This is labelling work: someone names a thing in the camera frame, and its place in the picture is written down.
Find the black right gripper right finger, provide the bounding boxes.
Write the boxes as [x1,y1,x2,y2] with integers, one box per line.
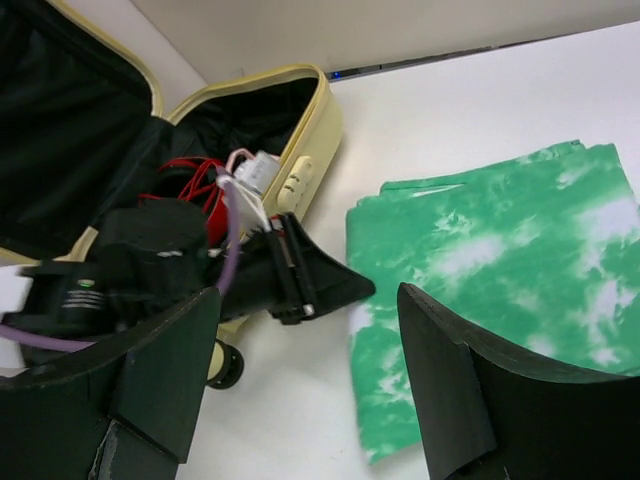
[397,283,639,479]

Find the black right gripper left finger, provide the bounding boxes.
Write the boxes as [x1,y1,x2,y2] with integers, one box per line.
[1,288,221,479]

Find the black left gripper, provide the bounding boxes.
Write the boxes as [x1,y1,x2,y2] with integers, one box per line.
[220,212,376,325]

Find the red black headphones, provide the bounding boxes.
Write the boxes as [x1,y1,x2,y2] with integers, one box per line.
[138,156,228,247]

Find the green white tie-dye cloth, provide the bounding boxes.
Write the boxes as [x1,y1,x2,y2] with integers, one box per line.
[346,140,639,464]

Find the yellow hard-shell suitcase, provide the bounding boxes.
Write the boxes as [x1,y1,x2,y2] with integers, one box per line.
[0,0,345,391]

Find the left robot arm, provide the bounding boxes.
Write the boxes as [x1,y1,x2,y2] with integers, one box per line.
[2,199,376,366]

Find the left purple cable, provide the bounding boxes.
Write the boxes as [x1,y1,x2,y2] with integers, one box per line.
[0,169,241,354]

